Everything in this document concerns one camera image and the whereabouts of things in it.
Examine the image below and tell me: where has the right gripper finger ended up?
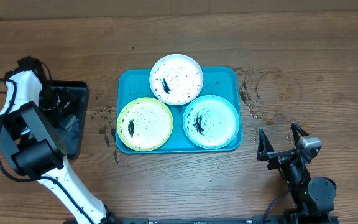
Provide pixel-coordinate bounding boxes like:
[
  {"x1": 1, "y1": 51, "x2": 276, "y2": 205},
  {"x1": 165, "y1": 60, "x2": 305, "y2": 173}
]
[
  {"x1": 291, "y1": 122, "x2": 309, "y2": 145},
  {"x1": 257, "y1": 129, "x2": 275, "y2": 155}
]

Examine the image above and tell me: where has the yellow plate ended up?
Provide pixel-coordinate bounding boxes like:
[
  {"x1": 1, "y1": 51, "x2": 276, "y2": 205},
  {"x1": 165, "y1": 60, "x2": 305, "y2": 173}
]
[{"x1": 116, "y1": 97, "x2": 173, "y2": 152}]

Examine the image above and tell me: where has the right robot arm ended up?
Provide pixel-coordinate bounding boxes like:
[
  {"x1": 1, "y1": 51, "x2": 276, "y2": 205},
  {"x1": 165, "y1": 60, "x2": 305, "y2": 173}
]
[{"x1": 252, "y1": 122, "x2": 339, "y2": 223}]

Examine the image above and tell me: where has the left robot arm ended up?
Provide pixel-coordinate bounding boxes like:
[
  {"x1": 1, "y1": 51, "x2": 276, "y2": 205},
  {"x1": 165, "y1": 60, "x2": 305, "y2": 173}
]
[{"x1": 0, "y1": 56, "x2": 120, "y2": 223}]

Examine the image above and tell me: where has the black water tray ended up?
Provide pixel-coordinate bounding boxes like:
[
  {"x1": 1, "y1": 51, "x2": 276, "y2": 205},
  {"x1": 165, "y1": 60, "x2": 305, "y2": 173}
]
[{"x1": 40, "y1": 80, "x2": 90, "y2": 159}]

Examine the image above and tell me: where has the light blue dirty plate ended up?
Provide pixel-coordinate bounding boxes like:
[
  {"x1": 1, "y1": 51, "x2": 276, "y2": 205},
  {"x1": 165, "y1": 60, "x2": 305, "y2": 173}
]
[{"x1": 182, "y1": 95, "x2": 242, "y2": 152}]

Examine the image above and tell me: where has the white dirty plate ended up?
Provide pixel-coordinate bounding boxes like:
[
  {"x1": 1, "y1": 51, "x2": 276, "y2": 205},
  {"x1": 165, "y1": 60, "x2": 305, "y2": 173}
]
[{"x1": 149, "y1": 54, "x2": 204, "y2": 106}]

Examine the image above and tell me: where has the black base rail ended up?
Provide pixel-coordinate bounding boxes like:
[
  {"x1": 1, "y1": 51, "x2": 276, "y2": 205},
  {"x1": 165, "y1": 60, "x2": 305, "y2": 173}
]
[{"x1": 63, "y1": 215, "x2": 340, "y2": 224}]

